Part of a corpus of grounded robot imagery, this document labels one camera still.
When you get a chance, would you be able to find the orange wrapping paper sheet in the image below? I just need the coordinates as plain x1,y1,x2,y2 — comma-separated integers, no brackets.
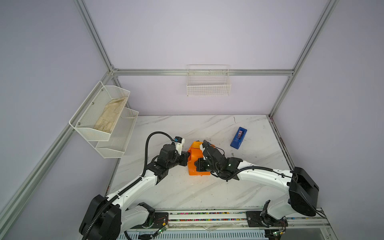
187,141,211,176

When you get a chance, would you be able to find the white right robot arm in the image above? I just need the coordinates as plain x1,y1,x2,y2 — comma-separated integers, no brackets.
196,156,319,225

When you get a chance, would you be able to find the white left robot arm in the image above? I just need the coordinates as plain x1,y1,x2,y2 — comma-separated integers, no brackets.
79,144,190,240

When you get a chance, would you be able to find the blue tape dispenser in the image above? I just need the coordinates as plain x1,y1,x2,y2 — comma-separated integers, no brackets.
230,127,248,150

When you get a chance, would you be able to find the white mesh lower shelf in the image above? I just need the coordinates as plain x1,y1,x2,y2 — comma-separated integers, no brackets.
96,108,139,159

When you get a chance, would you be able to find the white mesh shelf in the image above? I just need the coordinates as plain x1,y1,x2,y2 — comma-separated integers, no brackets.
96,108,139,159
69,82,130,142

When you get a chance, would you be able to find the beige cloth in shelf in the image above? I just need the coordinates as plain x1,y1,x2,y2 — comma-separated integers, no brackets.
94,97,128,134

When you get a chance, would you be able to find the white mesh upper shelf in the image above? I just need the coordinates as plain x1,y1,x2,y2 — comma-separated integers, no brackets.
69,82,130,142

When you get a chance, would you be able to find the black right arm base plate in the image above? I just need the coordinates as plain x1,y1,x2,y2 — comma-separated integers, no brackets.
246,211,288,228

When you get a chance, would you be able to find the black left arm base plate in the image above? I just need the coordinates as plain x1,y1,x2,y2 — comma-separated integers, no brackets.
131,212,169,230

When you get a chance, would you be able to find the white wire wall basket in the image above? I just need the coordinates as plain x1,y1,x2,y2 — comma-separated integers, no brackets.
187,65,232,97

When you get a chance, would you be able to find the aluminium front rail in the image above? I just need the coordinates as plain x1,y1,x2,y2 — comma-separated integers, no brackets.
82,207,331,232

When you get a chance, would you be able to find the black corrugated cable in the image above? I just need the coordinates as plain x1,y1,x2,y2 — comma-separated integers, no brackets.
80,131,176,240

